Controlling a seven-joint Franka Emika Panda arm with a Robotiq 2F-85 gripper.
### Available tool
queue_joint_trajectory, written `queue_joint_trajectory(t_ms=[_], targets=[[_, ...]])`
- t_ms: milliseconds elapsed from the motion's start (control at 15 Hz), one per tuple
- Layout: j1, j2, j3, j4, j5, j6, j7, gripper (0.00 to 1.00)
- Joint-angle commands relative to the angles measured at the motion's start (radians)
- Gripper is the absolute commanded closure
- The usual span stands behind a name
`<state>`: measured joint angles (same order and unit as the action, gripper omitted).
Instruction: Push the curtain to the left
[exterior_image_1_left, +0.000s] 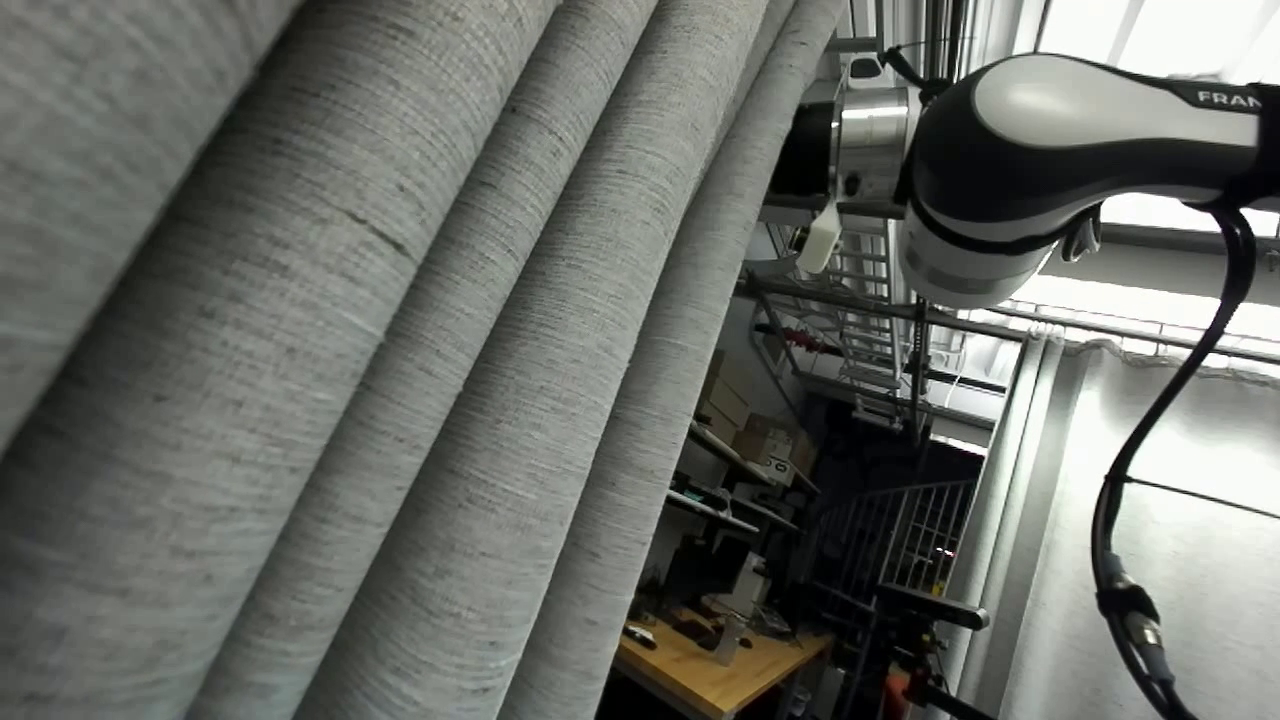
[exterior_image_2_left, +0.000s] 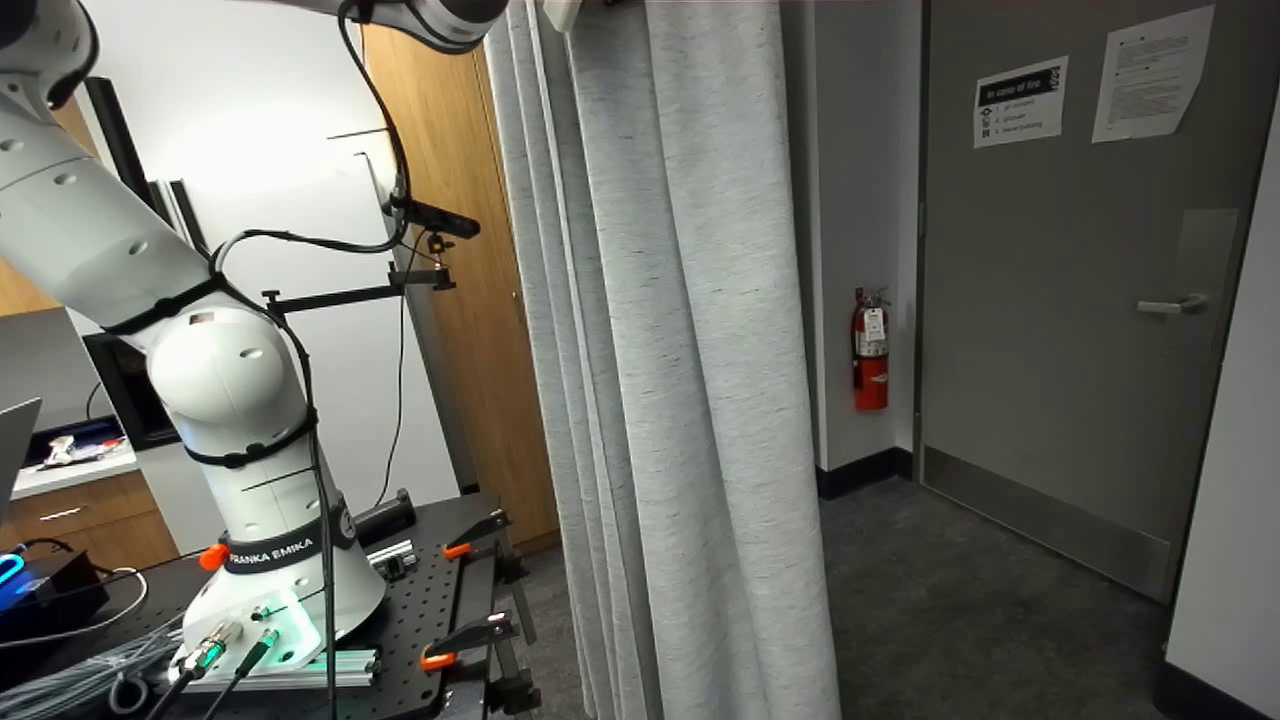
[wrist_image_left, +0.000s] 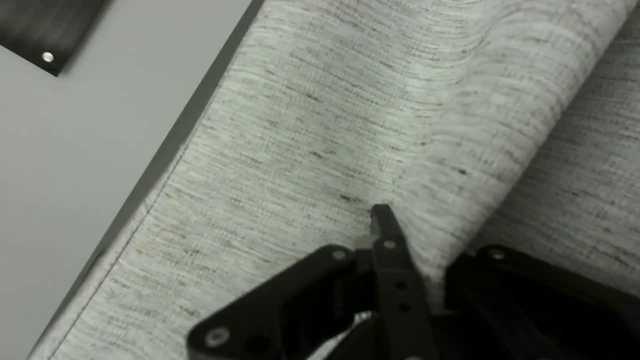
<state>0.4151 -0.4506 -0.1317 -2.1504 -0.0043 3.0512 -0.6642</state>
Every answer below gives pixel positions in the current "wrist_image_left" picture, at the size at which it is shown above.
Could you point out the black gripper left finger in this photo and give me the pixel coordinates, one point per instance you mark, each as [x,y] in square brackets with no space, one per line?
[393,280]

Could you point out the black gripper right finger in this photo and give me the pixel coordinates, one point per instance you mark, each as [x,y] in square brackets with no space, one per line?
[532,306]

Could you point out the grey woven fabric curtain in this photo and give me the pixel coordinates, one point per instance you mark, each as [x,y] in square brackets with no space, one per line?
[373,107]

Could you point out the black panel with screw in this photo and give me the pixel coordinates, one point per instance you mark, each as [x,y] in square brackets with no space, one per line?
[40,26]

